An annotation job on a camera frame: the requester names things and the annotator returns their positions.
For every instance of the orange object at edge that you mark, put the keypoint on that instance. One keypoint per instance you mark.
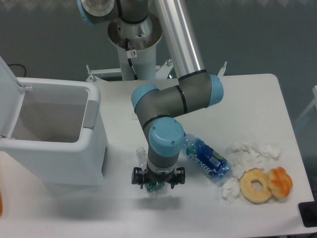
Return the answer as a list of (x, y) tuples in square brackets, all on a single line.
[(1, 204)]

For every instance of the orange twisted bread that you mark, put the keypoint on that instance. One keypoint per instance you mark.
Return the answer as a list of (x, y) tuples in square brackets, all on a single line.
[(279, 182)]

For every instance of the large crumpled white tissue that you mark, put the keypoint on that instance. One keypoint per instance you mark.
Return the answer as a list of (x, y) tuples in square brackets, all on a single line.
[(246, 155)]

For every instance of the black device at edge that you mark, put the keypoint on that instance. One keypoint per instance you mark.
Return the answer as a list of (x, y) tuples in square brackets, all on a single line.
[(308, 212)]

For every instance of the white open trash bin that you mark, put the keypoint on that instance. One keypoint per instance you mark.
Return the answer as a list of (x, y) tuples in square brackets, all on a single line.
[(53, 128)]

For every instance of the clear bottle green label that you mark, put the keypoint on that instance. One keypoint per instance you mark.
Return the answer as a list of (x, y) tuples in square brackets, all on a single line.
[(154, 189)]

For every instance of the ring donut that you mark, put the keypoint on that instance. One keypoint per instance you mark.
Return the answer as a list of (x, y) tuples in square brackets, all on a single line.
[(254, 187)]

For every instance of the white frame at right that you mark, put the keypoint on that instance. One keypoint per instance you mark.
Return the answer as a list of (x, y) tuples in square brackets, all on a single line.
[(307, 114)]

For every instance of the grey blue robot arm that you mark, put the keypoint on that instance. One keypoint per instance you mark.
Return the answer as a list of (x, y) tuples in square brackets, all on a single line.
[(157, 109)]

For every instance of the blue plastic bottle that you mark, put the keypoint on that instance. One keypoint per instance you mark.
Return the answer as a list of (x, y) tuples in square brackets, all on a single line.
[(215, 166)]

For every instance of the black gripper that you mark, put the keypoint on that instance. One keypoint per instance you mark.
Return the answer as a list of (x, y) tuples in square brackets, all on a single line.
[(141, 177)]

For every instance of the small crumpled white tissue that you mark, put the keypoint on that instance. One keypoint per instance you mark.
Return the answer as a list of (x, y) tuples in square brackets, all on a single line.
[(230, 190)]

